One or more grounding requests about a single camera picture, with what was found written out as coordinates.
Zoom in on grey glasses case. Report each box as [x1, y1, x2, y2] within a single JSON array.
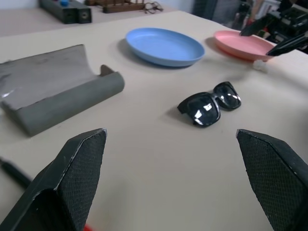
[[0, 44, 126, 138]]

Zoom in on blue plate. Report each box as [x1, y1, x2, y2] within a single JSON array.
[[125, 27, 205, 68]]

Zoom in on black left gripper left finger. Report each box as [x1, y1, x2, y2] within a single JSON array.
[[0, 128, 108, 231]]

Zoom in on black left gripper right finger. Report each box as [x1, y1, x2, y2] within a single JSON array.
[[236, 128, 308, 231]]

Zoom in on plain black box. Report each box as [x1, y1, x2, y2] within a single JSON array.
[[76, 6, 93, 24]]

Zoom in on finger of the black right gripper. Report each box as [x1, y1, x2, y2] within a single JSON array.
[[240, 13, 278, 37], [265, 32, 308, 57]]

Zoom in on black sunglasses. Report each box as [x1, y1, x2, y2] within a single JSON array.
[[177, 81, 242, 129]]

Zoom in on pink plate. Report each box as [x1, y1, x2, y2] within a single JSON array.
[[213, 30, 277, 62]]

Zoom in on black box with coloured balls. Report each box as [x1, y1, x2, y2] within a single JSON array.
[[39, 0, 79, 25]]

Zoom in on small white object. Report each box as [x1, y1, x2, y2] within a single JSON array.
[[254, 60, 268, 73]]

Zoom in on wooden peg rack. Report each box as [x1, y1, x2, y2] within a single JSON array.
[[103, 0, 146, 13]]

